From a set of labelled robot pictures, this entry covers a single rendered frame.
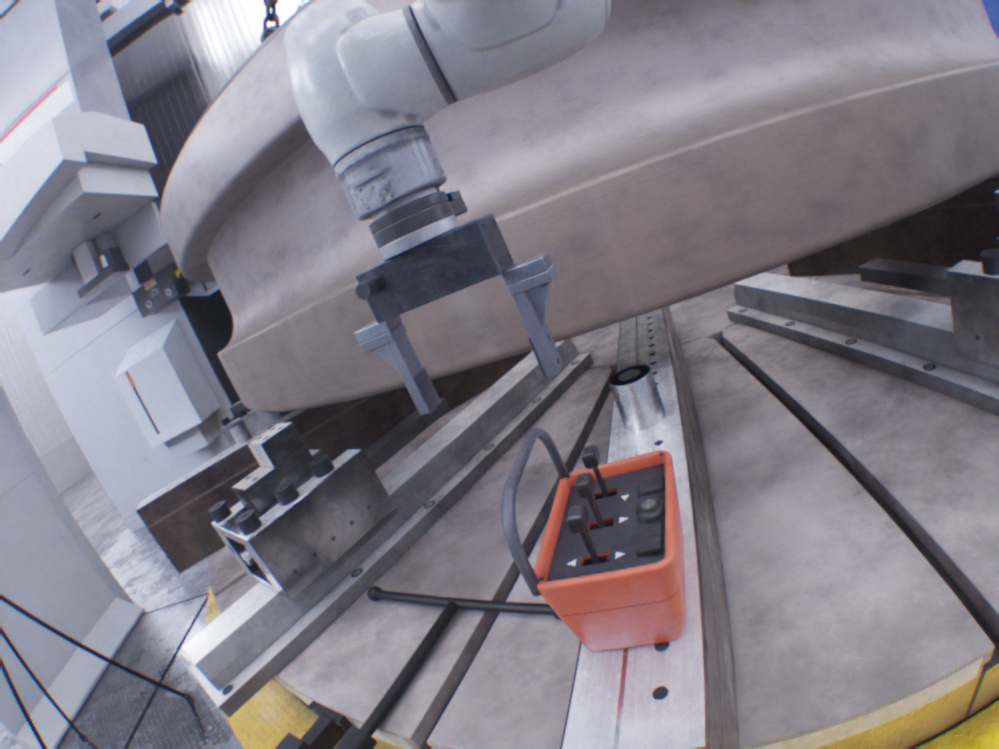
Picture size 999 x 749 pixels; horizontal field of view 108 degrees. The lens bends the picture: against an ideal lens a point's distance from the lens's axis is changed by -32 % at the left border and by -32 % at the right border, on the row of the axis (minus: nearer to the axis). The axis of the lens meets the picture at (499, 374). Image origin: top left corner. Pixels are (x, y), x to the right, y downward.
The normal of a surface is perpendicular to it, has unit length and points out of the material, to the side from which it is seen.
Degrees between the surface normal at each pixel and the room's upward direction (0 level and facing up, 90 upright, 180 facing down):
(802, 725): 0
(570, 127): 77
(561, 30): 135
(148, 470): 90
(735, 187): 90
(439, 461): 72
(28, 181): 90
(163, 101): 90
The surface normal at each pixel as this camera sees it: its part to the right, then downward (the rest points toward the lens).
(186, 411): 0.08, 0.26
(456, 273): -0.26, 0.39
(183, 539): 0.46, 0.07
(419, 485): 0.57, -0.39
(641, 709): -0.40, -0.87
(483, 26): 0.08, 0.84
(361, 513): 0.73, -0.11
